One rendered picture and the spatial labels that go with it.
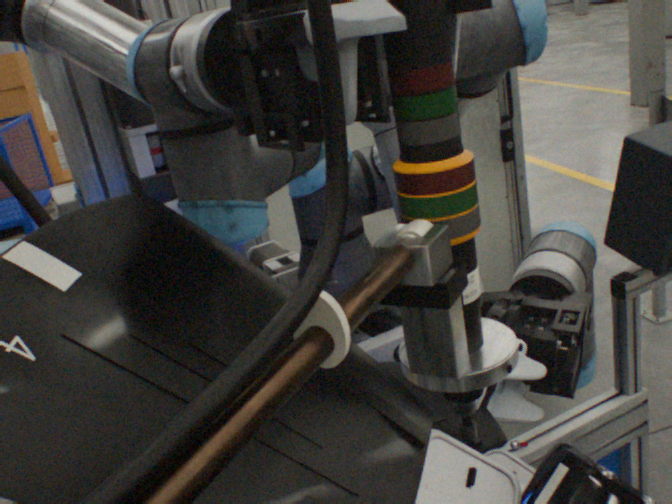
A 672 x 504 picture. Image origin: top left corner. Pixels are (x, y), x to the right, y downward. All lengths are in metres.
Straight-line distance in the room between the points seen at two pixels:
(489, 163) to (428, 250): 2.39
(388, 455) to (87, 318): 0.16
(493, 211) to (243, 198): 2.23
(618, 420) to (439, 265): 0.84
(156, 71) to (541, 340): 0.40
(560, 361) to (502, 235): 2.20
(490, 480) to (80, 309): 0.23
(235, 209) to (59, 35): 0.33
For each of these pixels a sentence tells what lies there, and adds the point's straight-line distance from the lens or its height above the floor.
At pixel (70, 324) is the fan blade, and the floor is 1.40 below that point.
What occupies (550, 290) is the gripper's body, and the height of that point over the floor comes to 1.20.
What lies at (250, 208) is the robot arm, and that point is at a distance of 0.59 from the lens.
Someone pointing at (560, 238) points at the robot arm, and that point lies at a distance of 0.80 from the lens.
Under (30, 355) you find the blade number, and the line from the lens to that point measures 0.31.
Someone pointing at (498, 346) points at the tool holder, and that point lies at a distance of 0.41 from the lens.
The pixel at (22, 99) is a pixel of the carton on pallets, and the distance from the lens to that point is 8.31.
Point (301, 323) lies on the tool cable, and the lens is 0.25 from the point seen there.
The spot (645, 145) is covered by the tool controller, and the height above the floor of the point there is 1.24.
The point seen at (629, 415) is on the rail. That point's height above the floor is 0.83.
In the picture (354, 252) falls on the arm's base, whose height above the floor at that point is 1.10.
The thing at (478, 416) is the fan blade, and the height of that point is 1.19.
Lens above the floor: 1.51
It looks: 20 degrees down
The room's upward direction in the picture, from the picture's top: 11 degrees counter-clockwise
